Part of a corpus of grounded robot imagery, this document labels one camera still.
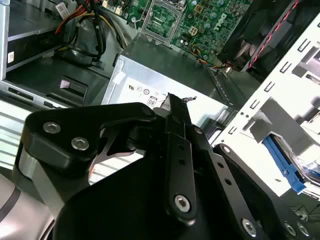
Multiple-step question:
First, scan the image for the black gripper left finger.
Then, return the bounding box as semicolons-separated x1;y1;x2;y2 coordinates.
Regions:
18;92;197;222

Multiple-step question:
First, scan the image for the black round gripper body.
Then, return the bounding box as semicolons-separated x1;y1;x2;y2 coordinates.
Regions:
53;149;251;240

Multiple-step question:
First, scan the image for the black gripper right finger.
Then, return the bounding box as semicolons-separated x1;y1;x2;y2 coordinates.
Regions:
174;96;315;240

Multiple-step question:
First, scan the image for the hard disk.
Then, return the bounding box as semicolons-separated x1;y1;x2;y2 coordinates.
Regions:
262;133;320;196

